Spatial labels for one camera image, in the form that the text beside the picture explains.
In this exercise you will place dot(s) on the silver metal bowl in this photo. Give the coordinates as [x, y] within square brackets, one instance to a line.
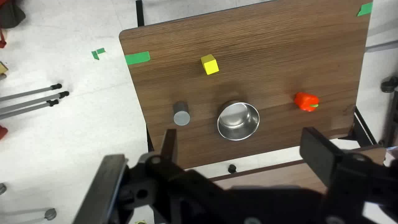
[238, 121]

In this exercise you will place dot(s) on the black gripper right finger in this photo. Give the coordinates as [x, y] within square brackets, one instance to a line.
[321, 154]

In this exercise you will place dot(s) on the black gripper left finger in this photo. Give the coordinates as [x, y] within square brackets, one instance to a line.
[168, 175]

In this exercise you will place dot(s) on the orange red toy pepper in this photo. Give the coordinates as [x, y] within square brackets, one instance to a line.
[305, 102]

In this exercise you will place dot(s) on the small black knob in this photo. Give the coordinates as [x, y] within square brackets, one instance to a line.
[232, 169]

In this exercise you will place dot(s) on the black table frame bar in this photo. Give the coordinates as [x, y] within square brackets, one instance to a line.
[363, 129]

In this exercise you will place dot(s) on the black table leg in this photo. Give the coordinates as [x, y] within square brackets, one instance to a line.
[140, 13]

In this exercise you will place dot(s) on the dark grey bag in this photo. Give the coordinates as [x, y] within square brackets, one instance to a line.
[9, 13]

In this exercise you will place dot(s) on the small green tape piece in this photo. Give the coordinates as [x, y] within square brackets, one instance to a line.
[365, 9]

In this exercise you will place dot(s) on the long green tape strip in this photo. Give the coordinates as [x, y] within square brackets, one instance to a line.
[137, 58]

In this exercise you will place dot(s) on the grey cylinder block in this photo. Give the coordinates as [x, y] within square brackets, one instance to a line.
[182, 115]

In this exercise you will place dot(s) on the grey round foot disc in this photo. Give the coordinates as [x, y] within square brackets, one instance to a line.
[50, 215]

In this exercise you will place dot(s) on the small wooden block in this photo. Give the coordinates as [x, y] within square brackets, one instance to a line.
[3, 69]

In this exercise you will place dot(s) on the small red object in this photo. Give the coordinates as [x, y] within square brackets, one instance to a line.
[3, 133]

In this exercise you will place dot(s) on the L-shaped green tape mark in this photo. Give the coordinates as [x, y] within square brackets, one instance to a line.
[96, 53]

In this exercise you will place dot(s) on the yellow cube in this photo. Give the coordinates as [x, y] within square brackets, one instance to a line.
[210, 65]

